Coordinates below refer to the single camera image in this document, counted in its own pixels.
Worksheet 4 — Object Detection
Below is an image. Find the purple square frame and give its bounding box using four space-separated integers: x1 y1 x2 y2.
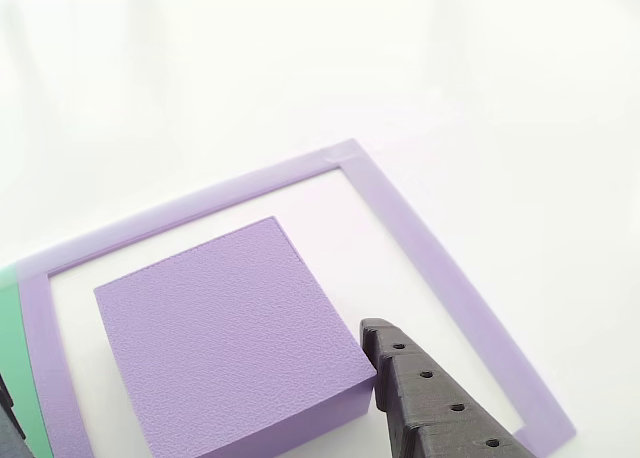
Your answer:
17 137 577 458

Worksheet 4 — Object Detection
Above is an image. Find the green square frame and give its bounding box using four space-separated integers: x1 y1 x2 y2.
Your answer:
0 266 54 458

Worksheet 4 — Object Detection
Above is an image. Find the purple block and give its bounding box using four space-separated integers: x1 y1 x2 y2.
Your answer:
93 216 379 458

